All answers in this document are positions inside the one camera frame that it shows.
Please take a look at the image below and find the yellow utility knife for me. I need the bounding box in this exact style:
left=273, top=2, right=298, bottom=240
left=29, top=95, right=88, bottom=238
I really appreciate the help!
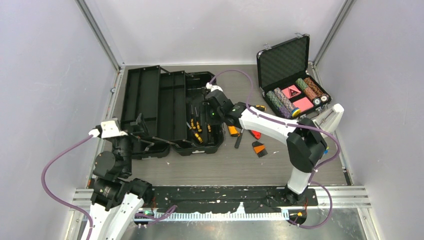
left=228, top=126, right=240, bottom=137

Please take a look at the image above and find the small black screwdriver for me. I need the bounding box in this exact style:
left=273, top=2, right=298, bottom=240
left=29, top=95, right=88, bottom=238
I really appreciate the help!
left=234, top=128, right=244, bottom=149

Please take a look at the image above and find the short stubby screwdriver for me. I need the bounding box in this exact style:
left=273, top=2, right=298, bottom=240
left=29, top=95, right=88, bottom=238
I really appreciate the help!
left=254, top=105, right=267, bottom=112

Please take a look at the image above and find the black plastic toolbox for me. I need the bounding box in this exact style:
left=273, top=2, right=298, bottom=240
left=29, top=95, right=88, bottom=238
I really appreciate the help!
left=120, top=65, right=225, bottom=160

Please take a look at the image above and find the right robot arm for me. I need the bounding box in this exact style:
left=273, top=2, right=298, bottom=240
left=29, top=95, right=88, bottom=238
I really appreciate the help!
left=205, top=87, right=327, bottom=205

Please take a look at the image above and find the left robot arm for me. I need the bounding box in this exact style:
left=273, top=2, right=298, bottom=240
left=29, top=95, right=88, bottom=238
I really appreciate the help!
left=82, top=117, right=154, bottom=240

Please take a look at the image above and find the orange black brush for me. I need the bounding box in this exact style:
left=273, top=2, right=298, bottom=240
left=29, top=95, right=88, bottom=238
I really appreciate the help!
left=252, top=141, right=268, bottom=158

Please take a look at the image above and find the black poker chip case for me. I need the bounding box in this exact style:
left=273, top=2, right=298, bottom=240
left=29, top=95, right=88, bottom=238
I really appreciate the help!
left=256, top=34, right=332, bottom=119

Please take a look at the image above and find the white stand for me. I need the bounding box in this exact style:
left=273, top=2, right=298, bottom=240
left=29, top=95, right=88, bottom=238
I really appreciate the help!
left=313, top=103, right=345, bottom=133

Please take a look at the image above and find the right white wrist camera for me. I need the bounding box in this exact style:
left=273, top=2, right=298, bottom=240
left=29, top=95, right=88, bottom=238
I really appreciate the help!
left=205, top=82, right=223, bottom=93

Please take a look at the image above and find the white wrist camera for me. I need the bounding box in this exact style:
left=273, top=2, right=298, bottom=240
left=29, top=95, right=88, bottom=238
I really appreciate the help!
left=88, top=118, right=128, bottom=139
left=205, top=82, right=223, bottom=93

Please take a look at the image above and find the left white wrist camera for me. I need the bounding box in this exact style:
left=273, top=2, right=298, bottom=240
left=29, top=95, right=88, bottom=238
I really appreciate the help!
left=88, top=118, right=128, bottom=139

